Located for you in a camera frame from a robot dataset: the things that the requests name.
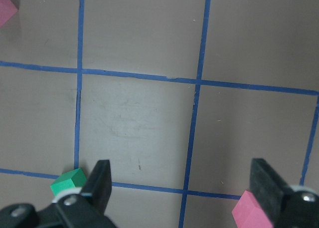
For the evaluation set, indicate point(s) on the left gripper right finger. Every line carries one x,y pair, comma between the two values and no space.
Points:
269,189

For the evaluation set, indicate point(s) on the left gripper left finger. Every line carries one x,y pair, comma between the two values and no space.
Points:
98,187

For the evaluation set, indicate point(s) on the pink cube upper left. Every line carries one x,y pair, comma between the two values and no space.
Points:
8,8

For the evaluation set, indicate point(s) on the pink cube bottom centre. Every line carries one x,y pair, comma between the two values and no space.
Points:
248,213

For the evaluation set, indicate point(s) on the green cube lower left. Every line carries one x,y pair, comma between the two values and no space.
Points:
72,179

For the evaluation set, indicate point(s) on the pink cube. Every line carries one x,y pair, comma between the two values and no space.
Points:
8,8
248,213

